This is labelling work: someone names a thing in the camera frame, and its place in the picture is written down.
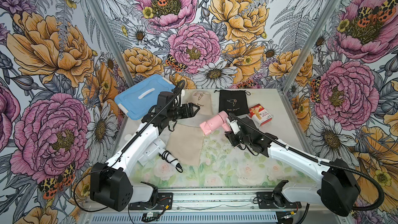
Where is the pink hair dryer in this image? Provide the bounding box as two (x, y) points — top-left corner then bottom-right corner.
(200, 111), (232, 135)

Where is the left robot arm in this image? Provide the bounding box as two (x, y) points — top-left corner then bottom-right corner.
(90, 92), (200, 212)

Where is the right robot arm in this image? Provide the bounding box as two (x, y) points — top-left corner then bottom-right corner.
(225, 115), (360, 217)

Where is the black hair dryer pouch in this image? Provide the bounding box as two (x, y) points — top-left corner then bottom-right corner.
(214, 89), (251, 116)

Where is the white hair dryer left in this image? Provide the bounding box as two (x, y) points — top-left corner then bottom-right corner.
(138, 138), (183, 173)

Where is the red white bandage box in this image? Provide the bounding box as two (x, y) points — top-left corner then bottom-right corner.
(248, 104), (273, 127)

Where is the blue lidded storage box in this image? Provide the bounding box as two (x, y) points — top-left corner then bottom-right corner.
(115, 75), (175, 120)

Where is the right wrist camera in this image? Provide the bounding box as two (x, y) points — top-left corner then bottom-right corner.
(228, 117), (240, 134)

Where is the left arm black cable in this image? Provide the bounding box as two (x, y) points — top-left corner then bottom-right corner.
(72, 80), (187, 214)

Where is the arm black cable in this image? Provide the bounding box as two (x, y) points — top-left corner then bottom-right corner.
(228, 113), (385, 224)
(72, 80), (187, 214)

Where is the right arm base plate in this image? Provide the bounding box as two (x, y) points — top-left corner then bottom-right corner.
(252, 191), (302, 209)

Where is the aluminium front rail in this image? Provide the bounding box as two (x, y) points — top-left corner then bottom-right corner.
(78, 188), (322, 224)

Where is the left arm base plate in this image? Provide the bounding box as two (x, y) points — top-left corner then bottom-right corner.
(128, 192), (174, 211)

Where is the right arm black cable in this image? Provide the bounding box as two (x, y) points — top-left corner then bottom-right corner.
(228, 113), (385, 224)

